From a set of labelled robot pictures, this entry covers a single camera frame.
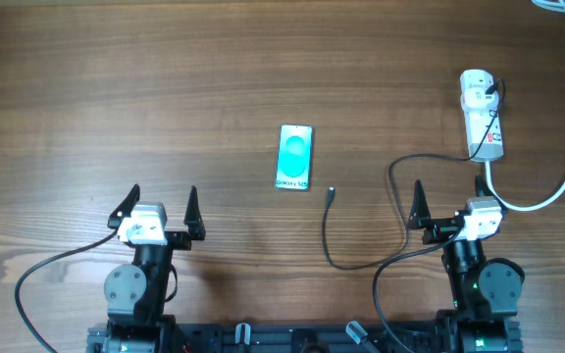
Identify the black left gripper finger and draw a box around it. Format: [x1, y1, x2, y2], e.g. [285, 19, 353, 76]
[107, 184, 140, 229]
[183, 185, 205, 233]

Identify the blue-screen Galaxy smartphone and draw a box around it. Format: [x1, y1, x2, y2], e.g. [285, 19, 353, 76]
[275, 125, 313, 191]

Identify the black right camera cable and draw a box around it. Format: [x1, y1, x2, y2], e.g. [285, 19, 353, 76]
[372, 227, 465, 353]

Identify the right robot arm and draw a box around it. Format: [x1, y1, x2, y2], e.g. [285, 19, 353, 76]
[407, 180, 525, 353]

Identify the white power strip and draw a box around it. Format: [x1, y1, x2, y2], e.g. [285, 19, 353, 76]
[460, 69, 504, 163]

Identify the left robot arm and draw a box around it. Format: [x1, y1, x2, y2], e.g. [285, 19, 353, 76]
[86, 184, 206, 353]

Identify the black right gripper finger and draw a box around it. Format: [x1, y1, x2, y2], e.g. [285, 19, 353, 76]
[408, 179, 432, 224]
[475, 175, 508, 214]

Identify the black camera cable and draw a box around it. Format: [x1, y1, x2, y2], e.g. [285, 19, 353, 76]
[372, 227, 465, 353]
[14, 227, 120, 353]

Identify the white charger plug adapter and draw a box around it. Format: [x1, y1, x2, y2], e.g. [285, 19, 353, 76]
[460, 84, 499, 113]

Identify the black left camera cable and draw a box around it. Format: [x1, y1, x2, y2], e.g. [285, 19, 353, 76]
[14, 227, 120, 353]

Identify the black USB charging cable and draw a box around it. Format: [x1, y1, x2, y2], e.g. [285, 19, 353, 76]
[321, 77, 507, 272]

